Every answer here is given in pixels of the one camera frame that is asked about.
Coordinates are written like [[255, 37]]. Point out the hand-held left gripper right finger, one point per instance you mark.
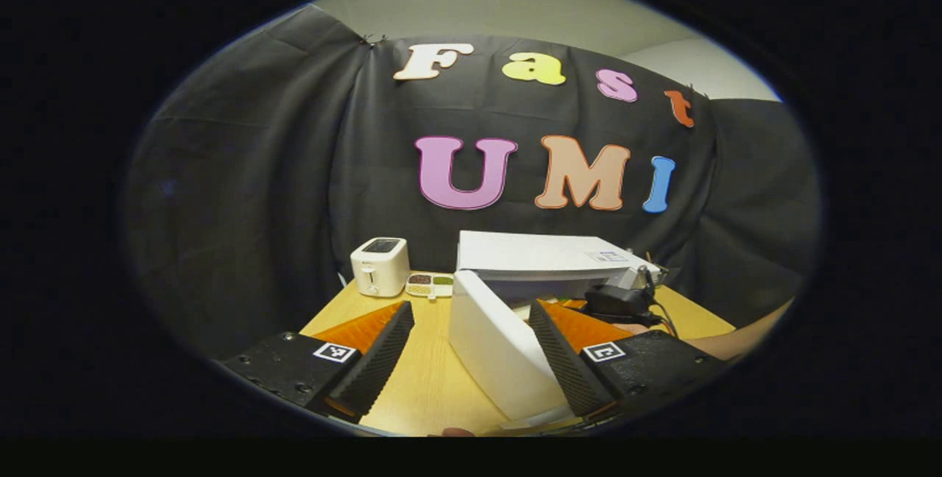
[[567, 366]]

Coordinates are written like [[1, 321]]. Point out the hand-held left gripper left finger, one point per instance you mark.
[[375, 366]]

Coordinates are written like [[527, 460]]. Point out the white microwave oven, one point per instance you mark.
[[500, 344]]

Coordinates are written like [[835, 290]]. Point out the divided dish of beans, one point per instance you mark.
[[429, 285]]

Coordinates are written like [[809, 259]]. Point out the white toaster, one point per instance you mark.
[[379, 267]]

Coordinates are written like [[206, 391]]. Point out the black backdrop cloth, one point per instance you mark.
[[257, 168]]

